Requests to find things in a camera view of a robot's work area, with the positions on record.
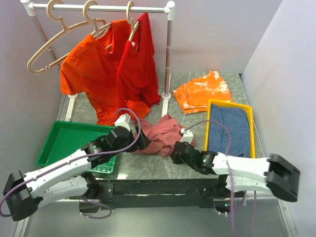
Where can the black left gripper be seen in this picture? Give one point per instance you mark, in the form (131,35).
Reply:
(143,141)

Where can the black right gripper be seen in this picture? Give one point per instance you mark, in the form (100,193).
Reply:
(175,158)

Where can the dusty pink t shirt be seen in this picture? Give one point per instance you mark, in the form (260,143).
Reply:
(162,136)

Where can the green plastic tray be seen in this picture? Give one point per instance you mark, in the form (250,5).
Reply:
(65,138)

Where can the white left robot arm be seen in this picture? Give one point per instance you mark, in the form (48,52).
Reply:
(25,193)

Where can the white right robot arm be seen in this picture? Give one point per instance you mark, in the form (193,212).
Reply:
(273,175)

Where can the blue checked shirt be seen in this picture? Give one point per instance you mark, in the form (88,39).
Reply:
(229,126)

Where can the orange white patterned shirt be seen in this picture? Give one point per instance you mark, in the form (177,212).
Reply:
(194,95)

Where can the red t shirt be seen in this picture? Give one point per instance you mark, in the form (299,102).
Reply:
(137,76)

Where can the orange t shirt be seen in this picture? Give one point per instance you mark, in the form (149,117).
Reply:
(91,67)

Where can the beige hanger with orange shirt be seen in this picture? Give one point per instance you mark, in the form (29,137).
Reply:
(99,24)

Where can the beige hanger with red shirt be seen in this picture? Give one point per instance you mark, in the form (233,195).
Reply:
(130,20)

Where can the empty beige hanger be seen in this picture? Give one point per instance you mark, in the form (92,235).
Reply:
(48,45)

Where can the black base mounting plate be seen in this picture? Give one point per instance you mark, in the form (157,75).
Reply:
(160,193)

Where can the yellow plastic tray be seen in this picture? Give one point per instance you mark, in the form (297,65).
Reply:
(246,108)

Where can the white clothes rack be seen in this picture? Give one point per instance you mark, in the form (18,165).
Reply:
(168,10)

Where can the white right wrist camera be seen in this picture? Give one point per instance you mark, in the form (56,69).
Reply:
(187,135)

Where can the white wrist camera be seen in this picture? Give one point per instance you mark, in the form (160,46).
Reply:
(187,135)
(123,121)

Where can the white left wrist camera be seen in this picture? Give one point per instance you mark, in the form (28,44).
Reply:
(123,121)

